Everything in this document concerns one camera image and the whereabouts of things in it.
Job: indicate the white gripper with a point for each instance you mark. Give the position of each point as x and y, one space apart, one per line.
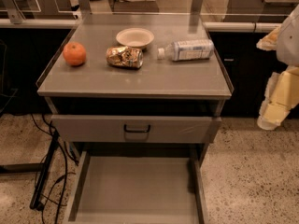
290 42

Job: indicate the orange gold can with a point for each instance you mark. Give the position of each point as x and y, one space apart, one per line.
125 57

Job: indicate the grey metal drawer cabinet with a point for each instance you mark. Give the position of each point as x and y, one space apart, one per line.
157 88

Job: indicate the closed top drawer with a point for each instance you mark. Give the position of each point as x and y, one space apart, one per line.
109 129

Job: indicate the open middle drawer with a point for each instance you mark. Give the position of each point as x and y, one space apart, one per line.
158 189

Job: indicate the clear plastic water bottle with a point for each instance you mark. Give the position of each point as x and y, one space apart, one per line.
187 50

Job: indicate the white paper bowl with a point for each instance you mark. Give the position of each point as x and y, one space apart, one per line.
135 37

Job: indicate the orange fruit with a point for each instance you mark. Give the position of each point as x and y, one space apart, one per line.
74 54

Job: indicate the black metal stand leg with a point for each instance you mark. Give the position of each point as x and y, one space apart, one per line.
40 168

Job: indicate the black drawer handle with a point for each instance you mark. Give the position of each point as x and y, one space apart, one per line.
127 129

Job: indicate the white horizontal rail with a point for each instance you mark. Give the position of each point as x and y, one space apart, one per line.
242 27

